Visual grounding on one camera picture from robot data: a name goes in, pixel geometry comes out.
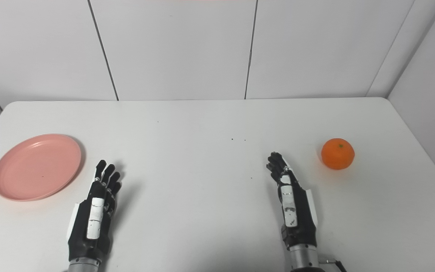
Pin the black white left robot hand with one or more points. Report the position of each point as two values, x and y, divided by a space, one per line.
94 215

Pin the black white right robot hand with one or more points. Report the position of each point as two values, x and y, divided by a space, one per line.
291 211

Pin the orange fruit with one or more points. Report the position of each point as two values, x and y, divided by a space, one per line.
337 154

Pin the pink round plate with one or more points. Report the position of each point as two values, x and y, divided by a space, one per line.
36 167

